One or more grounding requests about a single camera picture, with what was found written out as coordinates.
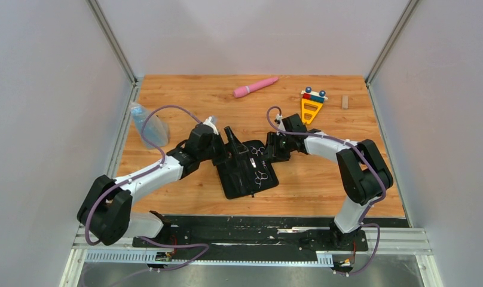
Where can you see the pink cylindrical wand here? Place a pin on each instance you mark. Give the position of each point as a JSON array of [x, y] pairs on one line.
[[245, 90]]

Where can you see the small wooden block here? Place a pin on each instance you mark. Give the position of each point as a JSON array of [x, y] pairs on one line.
[[345, 102]]

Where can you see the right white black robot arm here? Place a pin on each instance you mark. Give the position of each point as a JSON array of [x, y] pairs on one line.
[[364, 173]]

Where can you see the yellow triangular toy frame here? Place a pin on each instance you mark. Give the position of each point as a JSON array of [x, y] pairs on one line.
[[309, 110]]

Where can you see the silver thinning scissors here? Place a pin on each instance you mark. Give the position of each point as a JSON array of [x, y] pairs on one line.
[[260, 177]]

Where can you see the colourful toy block bar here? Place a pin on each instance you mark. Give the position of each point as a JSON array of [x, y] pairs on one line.
[[315, 96]]

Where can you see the left aluminium corner post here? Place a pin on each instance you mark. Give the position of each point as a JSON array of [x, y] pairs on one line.
[[111, 38]]

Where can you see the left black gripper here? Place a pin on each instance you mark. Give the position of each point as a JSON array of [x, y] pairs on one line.
[[226, 149]]

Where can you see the aluminium corner post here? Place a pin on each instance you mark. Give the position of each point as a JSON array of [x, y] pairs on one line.
[[111, 38], [402, 21]]

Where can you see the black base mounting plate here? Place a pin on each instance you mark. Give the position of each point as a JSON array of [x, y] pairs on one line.
[[252, 238]]

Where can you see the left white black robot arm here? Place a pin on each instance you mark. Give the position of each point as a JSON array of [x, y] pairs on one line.
[[106, 211]]

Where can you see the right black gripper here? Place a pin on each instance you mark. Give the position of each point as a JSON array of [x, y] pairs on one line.
[[271, 153]]

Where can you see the black zip tool case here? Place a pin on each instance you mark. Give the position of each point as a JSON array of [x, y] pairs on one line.
[[237, 174]]

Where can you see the aluminium front rail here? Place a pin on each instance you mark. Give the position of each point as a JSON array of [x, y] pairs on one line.
[[398, 255]]

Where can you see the right aluminium corner post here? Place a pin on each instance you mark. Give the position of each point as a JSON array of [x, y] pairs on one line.
[[402, 21]]

